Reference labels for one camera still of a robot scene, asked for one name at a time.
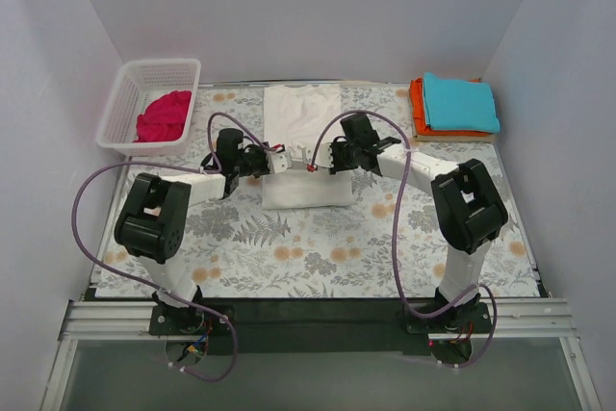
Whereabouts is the white plastic laundry basket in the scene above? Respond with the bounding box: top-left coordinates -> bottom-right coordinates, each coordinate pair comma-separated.
96,59 -> 201,157

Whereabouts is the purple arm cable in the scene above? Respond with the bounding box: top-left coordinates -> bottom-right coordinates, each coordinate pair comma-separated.
70,112 -> 286,382
307,110 -> 498,370

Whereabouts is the aluminium frame rail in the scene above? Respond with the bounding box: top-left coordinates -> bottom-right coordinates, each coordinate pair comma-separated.
42,298 -> 601,410

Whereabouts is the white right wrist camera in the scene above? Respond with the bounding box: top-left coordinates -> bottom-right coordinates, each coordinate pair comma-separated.
303,142 -> 333,172

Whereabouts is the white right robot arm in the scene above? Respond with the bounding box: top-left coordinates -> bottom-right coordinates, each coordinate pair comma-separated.
329,110 -> 508,332

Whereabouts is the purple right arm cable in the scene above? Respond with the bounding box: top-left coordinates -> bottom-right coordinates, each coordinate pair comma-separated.
307,110 -> 498,370

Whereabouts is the floral patterned table mat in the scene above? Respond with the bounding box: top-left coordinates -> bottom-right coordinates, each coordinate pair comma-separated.
92,85 -> 539,298

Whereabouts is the folded orange t shirt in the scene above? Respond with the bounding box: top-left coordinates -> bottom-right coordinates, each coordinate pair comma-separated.
409,78 -> 490,140

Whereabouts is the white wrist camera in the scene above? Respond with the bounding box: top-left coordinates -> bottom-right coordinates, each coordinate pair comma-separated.
266,144 -> 293,174
303,142 -> 333,172

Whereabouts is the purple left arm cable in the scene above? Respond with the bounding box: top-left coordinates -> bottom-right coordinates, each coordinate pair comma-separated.
70,112 -> 286,382

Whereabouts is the white t shirt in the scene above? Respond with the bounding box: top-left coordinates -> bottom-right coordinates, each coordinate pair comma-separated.
262,85 -> 353,210

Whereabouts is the crumpled red t shirt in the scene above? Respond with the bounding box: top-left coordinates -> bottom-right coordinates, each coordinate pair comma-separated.
136,90 -> 192,142

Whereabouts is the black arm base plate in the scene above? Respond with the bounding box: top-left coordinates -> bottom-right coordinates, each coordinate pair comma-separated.
148,295 -> 495,355

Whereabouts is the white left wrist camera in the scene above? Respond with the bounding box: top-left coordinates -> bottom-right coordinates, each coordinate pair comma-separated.
266,144 -> 293,174

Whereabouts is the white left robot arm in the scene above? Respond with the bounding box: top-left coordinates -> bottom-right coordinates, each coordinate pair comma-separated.
114,128 -> 284,334

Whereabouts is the folded blue t shirt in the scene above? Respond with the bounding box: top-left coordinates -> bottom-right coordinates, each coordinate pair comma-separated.
423,72 -> 501,134

